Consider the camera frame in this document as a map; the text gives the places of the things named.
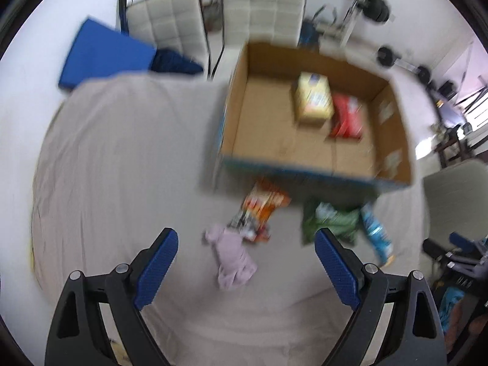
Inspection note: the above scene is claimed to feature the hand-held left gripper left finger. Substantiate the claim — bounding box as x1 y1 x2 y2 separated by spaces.
45 228 179 366

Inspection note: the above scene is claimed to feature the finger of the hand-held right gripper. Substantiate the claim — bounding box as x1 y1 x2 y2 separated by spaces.
423 232 477 265

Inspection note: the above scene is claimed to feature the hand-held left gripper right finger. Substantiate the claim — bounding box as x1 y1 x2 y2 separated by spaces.
314 228 447 366

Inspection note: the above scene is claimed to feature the green snack packet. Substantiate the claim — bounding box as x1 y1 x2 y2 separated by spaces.
302 197 362 248

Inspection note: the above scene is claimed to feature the blue snack packet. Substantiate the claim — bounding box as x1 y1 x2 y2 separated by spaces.
360 203 395 267

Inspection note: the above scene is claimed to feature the pink cloth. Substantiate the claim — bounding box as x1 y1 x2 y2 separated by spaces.
203 224 257 290

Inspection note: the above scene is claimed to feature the orange snack packet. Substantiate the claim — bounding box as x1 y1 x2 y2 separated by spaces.
229 181 291 243

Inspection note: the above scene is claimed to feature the red snack packet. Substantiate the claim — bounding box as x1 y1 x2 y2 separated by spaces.
328 94 364 140

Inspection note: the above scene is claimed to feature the cardboard box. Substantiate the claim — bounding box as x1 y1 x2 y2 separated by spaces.
217 41 416 193

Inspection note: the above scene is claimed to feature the yellow snack packet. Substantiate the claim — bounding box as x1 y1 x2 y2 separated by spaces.
293 72 335 126

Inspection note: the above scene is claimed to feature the beige table cloth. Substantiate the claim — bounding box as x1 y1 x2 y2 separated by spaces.
30 72 435 366

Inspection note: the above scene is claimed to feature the dumbbell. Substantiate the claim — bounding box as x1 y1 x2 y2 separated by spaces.
377 46 434 83

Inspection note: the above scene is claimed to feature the dark blue cloth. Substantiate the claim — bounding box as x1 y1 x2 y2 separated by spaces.
151 49 204 75

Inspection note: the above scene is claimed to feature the blue mat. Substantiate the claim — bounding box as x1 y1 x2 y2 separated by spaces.
58 17 158 92

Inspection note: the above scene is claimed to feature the white padded chair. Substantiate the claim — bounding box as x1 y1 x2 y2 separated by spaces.
125 0 210 70
221 0 308 50

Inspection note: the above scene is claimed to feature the barbell rack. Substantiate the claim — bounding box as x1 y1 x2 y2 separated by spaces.
305 0 391 46

